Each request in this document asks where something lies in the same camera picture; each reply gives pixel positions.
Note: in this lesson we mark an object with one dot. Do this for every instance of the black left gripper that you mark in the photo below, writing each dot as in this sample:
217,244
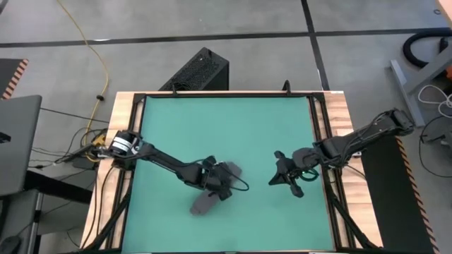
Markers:
219,178

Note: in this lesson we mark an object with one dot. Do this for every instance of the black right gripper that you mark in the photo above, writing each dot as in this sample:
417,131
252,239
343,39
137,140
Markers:
305,160

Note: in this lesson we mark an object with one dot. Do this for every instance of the grey terry towel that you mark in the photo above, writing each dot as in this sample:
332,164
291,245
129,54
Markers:
202,207

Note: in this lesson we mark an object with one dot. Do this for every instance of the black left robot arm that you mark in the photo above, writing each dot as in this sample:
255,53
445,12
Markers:
166,162

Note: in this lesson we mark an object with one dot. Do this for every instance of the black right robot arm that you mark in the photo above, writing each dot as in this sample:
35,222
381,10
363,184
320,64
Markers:
353,143

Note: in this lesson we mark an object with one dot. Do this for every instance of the teal table mat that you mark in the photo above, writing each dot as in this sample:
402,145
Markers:
229,123

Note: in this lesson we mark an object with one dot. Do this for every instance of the black table clamp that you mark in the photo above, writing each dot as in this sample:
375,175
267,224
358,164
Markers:
173,90
286,87

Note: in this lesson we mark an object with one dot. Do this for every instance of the black computer tower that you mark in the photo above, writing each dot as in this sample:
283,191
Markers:
201,70

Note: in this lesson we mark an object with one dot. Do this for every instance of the large black striped floor mat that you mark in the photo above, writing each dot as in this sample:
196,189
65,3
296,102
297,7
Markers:
388,204

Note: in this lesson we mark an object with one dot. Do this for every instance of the black power strip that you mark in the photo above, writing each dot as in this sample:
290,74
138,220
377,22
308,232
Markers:
83,151

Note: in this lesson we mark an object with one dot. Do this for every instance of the grey metal desk leg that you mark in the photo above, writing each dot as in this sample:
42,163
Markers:
407,93

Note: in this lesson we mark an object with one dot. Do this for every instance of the small black striped floor mat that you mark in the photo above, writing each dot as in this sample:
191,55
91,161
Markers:
8,74

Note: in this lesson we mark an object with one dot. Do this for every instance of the black table frame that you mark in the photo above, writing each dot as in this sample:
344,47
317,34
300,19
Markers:
229,95

